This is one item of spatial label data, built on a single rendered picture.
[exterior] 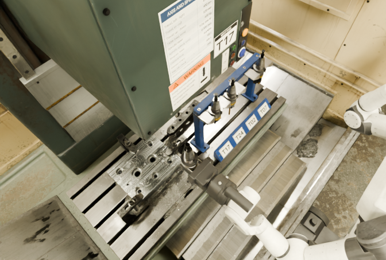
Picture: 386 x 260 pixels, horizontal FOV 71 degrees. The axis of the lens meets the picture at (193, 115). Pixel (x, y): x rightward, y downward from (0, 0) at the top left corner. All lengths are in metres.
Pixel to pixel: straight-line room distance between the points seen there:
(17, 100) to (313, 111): 1.56
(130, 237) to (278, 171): 0.86
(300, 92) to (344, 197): 1.04
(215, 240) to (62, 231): 0.82
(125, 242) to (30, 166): 0.99
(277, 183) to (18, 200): 1.54
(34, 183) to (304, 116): 1.74
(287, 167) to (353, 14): 0.85
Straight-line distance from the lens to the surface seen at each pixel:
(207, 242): 1.50
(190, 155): 0.94
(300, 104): 1.83
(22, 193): 2.05
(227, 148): 1.42
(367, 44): 1.58
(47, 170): 2.03
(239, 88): 1.28
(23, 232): 1.78
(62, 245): 1.71
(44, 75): 1.27
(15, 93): 1.33
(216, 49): 0.77
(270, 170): 1.63
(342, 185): 2.58
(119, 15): 0.49
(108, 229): 1.40
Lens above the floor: 2.20
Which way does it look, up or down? 56 degrees down
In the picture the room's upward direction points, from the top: 5 degrees counter-clockwise
